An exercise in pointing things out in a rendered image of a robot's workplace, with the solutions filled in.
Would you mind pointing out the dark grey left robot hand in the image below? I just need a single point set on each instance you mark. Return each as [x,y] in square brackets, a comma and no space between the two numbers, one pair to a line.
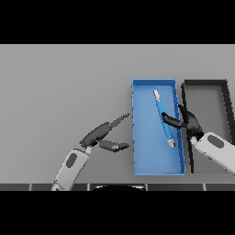
[99,133]

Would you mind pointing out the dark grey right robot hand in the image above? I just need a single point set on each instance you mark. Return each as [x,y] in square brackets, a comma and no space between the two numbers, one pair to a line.
[189,122]

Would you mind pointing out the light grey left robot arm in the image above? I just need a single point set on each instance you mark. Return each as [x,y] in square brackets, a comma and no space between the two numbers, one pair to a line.
[71,166]

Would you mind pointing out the dark grey bin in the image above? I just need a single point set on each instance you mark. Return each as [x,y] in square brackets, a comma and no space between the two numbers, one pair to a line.
[205,101]

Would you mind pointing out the blue bin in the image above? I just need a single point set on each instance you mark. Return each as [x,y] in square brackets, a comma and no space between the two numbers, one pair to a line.
[153,153]

